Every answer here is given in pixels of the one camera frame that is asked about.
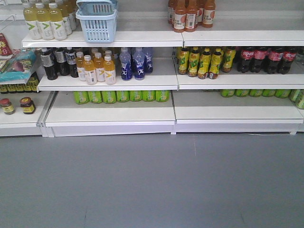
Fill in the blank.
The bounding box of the teal snack bag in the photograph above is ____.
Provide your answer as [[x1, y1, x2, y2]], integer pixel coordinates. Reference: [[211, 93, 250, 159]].
[[0, 50, 37, 83]]

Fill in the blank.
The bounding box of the dark tea bottle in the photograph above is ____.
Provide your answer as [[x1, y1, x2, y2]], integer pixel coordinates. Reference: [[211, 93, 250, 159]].
[[55, 47, 70, 76], [66, 47, 78, 78], [40, 47, 57, 80]]

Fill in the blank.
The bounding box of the sauce jar red lid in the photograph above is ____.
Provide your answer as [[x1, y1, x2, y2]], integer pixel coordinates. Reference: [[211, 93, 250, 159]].
[[0, 98, 15, 115], [19, 97, 36, 114]]

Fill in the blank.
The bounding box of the white store shelf unit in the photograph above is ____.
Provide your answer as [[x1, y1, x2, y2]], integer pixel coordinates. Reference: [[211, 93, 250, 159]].
[[0, 0, 304, 137]]

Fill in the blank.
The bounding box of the yellow lemon tea bottle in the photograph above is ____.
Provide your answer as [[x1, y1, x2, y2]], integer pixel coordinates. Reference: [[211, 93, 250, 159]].
[[222, 46, 236, 73], [198, 47, 211, 79], [209, 47, 222, 79], [178, 47, 190, 75], [188, 47, 200, 77]]

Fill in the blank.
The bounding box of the black cola bottle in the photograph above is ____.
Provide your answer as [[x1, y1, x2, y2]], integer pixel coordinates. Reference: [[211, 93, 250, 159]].
[[237, 46, 255, 73], [250, 47, 268, 73], [266, 47, 284, 74], [278, 47, 297, 74]]

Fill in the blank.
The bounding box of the pale yellow juice bottle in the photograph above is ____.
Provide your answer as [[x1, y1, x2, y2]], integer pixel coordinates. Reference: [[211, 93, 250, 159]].
[[22, 3, 42, 40], [49, 3, 67, 40], [35, 3, 54, 40]]

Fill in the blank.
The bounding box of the blue sports drink bottle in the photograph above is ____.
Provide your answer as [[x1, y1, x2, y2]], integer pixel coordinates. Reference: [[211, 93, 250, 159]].
[[119, 47, 132, 81], [143, 47, 153, 74], [133, 47, 145, 80]]

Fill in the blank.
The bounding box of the red snack bag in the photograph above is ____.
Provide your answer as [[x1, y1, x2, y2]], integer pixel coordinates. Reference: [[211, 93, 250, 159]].
[[0, 33, 12, 56]]

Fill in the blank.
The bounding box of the light blue plastic basket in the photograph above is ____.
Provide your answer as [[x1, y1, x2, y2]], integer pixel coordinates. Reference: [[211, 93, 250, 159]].
[[76, 0, 118, 43]]

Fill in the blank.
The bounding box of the orange C100 drink bottle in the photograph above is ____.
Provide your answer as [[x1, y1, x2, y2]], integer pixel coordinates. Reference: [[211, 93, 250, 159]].
[[185, 0, 197, 32], [202, 0, 216, 28], [173, 0, 186, 33]]

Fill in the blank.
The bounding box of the orange juice bottle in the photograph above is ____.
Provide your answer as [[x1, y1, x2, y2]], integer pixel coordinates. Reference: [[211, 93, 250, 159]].
[[76, 52, 86, 81], [84, 55, 97, 85], [94, 52, 105, 82], [104, 55, 116, 85]]

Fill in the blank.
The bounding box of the green drink can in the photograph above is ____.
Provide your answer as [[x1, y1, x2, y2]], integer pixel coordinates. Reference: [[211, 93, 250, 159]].
[[129, 90, 143, 102], [155, 90, 170, 102], [88, 91, 103, 104], [142, 90, 155, 102], [116, 91, 129, 103], [73, 91, 89, 105], [102, 91, 116, 104]]

